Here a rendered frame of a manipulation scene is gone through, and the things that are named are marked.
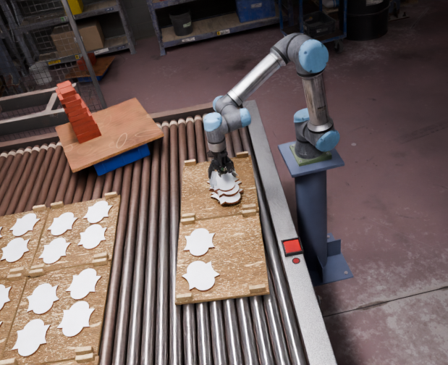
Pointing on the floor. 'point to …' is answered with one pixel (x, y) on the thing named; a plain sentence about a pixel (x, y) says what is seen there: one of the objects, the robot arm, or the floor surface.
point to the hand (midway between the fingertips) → (223, 181)
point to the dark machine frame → (51, 117)
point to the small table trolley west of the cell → (320, 36)
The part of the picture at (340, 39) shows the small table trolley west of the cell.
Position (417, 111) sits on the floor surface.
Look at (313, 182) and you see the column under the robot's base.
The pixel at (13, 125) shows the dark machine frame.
